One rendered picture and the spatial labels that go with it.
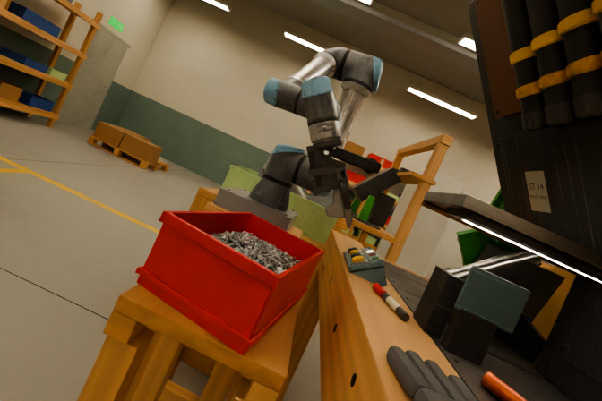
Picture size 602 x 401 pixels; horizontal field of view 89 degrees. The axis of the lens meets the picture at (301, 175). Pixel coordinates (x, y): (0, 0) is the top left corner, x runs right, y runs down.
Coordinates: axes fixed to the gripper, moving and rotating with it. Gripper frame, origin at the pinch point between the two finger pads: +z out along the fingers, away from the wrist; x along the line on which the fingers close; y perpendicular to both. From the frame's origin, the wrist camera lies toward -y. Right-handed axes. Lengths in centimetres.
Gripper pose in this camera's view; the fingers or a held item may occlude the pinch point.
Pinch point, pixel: (350, 222)
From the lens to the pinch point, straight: 75.4
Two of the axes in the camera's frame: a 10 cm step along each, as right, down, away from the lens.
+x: -0.5, -0.2, -10.0
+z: 1.8, 9.8, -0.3
